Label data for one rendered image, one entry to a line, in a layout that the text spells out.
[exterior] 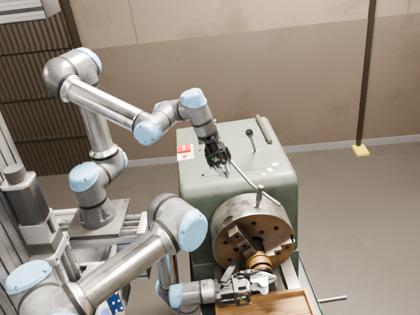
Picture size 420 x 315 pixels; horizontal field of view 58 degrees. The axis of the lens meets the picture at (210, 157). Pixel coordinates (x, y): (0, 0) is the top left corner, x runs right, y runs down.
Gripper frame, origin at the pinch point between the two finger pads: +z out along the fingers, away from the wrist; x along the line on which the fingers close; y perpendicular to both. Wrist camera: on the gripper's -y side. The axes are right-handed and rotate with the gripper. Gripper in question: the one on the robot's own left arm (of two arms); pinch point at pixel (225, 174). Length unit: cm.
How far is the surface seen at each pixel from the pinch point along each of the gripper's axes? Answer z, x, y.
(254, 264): 22.8, -0.7, 24.7
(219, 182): 7.5, -4.3, -7.3
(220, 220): 13.2, -7.9, 8.1
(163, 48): 3, -31, -235
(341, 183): 158, 79, -157
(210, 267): 45, -23, -2
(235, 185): 10.2, 1.3, -4.9
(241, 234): 15.4, -1.7, 16.4
